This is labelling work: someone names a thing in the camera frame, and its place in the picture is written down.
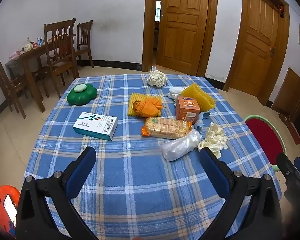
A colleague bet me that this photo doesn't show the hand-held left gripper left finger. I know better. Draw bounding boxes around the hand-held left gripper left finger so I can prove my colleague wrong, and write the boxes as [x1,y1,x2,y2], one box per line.
[15,146,98,240]

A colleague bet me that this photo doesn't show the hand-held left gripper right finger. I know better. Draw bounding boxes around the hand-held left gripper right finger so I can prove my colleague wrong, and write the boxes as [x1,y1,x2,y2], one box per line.
[199,147,287,240]

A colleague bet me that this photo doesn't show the cream glove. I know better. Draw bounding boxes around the cream glove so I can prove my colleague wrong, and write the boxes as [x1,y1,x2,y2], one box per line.
[198,122,228,158]
[147,70,167,88]

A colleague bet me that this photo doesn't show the white teal medicine box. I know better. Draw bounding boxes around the white teal medicine box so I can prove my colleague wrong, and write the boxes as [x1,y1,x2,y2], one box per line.
[73,112,118,141]

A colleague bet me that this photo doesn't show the red bin with green rim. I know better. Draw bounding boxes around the red bin with green rim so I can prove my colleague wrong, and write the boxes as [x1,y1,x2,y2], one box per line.
[244,115,287,173]

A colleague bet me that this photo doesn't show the clear plastic bag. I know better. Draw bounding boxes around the clear plastic bag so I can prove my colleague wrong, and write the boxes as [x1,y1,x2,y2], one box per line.
[161,129,202,162]

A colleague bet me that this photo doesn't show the light blue plastic piece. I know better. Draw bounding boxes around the light blue plastic piece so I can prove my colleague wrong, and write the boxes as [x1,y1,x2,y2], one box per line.
[195,112,210,132]

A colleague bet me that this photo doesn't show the orange cracker snack packet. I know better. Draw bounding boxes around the orange cracker snack packet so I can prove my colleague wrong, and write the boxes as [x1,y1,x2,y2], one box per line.
[141,117,192,140]

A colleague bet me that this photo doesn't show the orange carton box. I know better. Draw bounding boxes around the orange carton box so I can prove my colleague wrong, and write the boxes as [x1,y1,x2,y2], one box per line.
[175,95,200,123]

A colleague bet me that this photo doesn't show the orange plastic bag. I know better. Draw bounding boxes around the orange plastic bag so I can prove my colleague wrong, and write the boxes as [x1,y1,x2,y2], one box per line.
[133,97,164,118]

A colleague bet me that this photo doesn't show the white cloth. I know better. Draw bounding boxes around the white cloth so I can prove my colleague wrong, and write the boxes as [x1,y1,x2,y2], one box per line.
[168,86,188,100]

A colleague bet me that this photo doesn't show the red doormat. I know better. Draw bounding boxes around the red doormat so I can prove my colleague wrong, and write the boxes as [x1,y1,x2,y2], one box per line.
[287,122,300,145]

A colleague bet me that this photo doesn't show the brown slippers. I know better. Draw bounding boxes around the brown slippers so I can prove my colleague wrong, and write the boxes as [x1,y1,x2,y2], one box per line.
[277,114,291,126]

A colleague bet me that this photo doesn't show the blue plaid tablecloth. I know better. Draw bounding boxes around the blue plaid tablecloth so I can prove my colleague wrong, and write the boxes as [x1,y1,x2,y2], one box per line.
[24,74,283,240]

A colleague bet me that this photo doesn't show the green flower-shaped container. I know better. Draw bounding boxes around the green flower-shaped container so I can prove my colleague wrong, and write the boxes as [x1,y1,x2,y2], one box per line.
[67,82,98,106]

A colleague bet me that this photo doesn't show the smartphone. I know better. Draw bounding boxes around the smartphone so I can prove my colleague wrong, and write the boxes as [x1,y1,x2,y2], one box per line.
[3,194,17,227]

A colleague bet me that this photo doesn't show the dark wooden chair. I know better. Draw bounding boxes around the dark wooden chair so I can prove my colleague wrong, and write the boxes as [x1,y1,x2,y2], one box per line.
[0,54,37,119]
[74,20,95,68]
[36,18,80,99]

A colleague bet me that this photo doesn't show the dark wooden dining table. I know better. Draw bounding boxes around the dark wooden dining table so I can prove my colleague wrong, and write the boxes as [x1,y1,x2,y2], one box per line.
[5,34,77,113]

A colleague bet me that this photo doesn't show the wooden panel door with latch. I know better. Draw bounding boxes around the wooden panel door with latch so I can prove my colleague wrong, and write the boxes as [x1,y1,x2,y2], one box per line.
[230,0,282,98]

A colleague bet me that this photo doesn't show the low wooden wall panel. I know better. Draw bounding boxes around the low wooden wall panel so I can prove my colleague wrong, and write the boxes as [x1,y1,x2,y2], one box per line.
[271,67,300,115]

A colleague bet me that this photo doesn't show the orange cable reel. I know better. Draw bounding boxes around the orange cable reel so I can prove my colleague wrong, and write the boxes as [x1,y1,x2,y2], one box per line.
[0,185,21,239]

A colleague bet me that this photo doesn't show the wooden door frame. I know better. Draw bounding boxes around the wooden door frame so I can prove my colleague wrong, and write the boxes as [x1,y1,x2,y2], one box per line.
[142,0,218,77]
[222,0,290,105]

